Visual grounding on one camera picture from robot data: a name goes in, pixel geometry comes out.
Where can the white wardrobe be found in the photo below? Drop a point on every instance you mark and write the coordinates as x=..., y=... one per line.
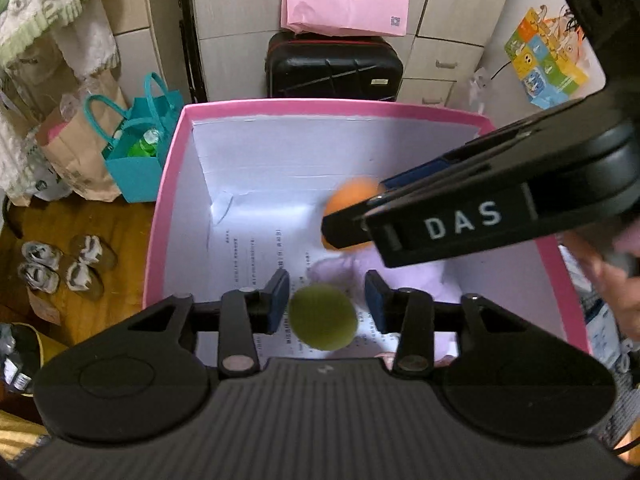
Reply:
x=214, y=50

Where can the black suitcase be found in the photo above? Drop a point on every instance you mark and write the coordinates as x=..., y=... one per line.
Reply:
x=323, y=67

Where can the teal gift bag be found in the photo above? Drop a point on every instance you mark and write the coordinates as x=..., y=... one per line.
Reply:
x=137, y=148

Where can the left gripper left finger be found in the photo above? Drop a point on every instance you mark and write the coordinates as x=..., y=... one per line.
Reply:
x=244, y=313

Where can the colorful cartoon bag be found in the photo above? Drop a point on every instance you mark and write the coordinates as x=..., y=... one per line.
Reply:
x=548, y=57

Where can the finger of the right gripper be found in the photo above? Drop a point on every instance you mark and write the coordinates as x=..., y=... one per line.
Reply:
x=346, y=228
x=415, y=174

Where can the orange carrot plush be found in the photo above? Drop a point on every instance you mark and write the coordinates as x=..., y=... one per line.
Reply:
x=350, y=193

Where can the brown paper bag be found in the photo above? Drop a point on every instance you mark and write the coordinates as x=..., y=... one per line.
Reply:
x=73, y=147

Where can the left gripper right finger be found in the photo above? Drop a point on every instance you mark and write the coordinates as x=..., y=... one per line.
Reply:
x=407, y=312

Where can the grey white shoe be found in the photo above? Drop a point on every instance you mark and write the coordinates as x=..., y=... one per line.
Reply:
x=91, y=256
x=39, y=270

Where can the person's right hand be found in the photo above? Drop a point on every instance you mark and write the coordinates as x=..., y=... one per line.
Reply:
x=614, y=286

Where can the green ball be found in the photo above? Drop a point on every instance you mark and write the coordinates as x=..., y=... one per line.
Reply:
x=323, y=317

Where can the pink cardboard box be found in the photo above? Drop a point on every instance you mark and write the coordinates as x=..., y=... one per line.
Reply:
x=246, y=183

